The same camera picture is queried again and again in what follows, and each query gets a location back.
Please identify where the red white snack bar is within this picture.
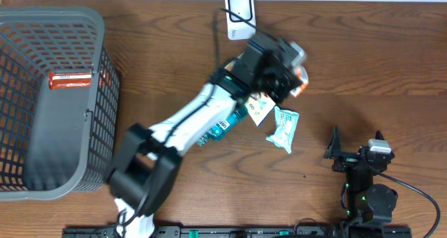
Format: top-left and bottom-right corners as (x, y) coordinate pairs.
(48, 73), (91, 89)

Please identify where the yellow chip snack bag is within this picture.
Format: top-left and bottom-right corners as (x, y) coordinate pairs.
(217, 54), (275, 130)

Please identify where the grey plastic lattice basket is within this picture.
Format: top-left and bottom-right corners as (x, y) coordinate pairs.
(1, 7), (120, 201)

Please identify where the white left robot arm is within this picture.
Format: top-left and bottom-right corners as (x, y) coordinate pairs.
(104, 34), (307, 237)

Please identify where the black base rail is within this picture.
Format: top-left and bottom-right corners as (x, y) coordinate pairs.
(62, 224), (413, 238)

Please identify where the mint green snack packet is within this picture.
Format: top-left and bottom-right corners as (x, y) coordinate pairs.
(266, 106), (300, 154)

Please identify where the white barcode scanner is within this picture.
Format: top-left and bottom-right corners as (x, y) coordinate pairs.
(225, 0), (256, 40)

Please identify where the blue mouthwash bottle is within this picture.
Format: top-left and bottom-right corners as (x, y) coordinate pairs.
(196, 107), (248, 146)

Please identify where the orange tissue pack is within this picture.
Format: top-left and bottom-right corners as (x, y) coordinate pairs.
(290, 65), (309, 97)

